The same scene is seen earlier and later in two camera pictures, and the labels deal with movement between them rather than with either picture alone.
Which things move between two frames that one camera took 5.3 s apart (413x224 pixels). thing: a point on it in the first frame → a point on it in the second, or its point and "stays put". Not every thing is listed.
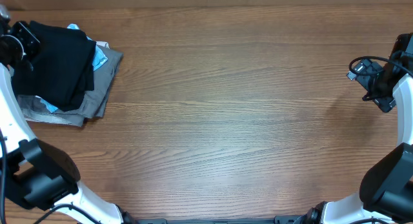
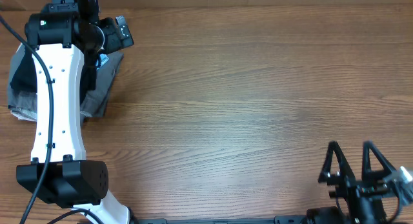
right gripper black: [386, 101] → [346, 173]
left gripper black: [20, 29] → [115, 42]
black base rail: [278, 219] stays put
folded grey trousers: [94, 102] stays put
